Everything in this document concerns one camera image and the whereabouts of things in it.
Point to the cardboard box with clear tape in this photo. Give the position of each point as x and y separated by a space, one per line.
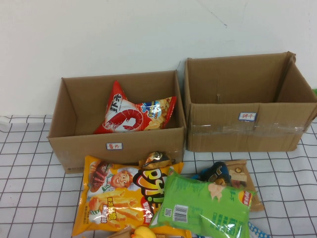
223 138

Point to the white black-grid tablecloth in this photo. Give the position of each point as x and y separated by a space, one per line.
24 186

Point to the white handwritten label sticker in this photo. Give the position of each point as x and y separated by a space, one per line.
114 146
247 116

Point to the yellow potato stick snack bag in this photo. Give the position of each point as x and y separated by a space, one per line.
111 198

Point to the brown biscuit pack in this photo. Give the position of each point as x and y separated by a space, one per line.
239 171
123 233

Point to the yellow rubber duck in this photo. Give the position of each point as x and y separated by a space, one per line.
143 233

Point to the green potato chips bag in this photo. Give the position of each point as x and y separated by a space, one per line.
198 198

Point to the blue white patterned packet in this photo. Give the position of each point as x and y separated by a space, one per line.
256 231

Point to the small gold black snack packet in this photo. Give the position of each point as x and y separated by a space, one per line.
156 158

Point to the cardboard box with printed number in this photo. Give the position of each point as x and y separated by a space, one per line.
79 148

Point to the green object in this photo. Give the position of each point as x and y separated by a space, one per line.
314 91

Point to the dark blue snack packet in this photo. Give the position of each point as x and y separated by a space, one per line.
215 171

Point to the red prawn cracker bag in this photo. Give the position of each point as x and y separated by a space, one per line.
128 116

